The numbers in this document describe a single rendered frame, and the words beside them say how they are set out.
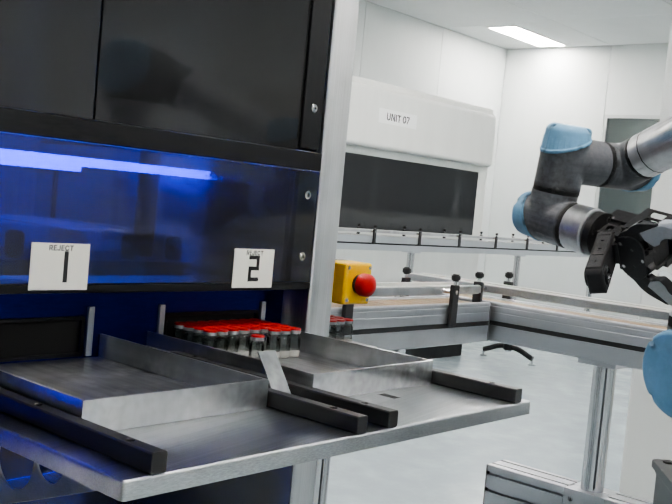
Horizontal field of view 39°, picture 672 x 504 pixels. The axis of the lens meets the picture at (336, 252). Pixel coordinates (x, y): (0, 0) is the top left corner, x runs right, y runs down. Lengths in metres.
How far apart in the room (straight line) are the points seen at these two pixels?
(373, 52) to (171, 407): 7.98
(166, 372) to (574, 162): 0.71
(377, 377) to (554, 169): 0.47
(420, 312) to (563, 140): 0.61
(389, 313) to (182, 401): 0.92
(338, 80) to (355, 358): 0.46
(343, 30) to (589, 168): 0.46
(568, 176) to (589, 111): 8.66
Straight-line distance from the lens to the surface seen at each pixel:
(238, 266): 1.44
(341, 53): 1.59
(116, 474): 0.88
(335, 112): 1.58
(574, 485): 2.26
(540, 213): 1.56
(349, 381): 1.26
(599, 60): 10.26
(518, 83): 10.66
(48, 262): 1.24
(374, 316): 1.88
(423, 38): 9.54
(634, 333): 2.09
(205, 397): 1.09
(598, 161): 1.58
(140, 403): 1.03
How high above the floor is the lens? 1.14
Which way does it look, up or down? 3 degrees down
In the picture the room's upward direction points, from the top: 5 degrees clockwise
